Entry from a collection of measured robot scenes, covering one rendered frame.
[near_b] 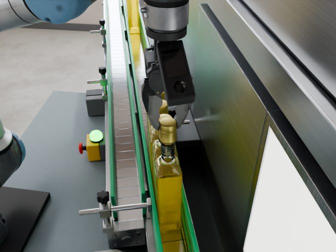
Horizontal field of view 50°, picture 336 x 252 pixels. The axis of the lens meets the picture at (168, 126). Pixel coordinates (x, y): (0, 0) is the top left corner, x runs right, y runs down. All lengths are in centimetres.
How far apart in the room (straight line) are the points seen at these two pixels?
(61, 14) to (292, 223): 40
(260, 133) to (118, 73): 104
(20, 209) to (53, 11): 80
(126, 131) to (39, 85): 220
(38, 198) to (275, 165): 83
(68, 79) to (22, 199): 226
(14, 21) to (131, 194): 59
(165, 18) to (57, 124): 99
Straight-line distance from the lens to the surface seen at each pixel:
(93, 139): 126
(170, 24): 60
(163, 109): 82
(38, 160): 136
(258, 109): 58
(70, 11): 49
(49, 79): 341
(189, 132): 120
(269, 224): 61
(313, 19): 49
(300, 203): 49
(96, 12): 421
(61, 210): 118
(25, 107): 309
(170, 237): 91
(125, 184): 103
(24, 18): 56
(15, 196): 123
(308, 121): 46
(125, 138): 118
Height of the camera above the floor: 162
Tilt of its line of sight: 37 degrees down
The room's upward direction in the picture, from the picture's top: straight up
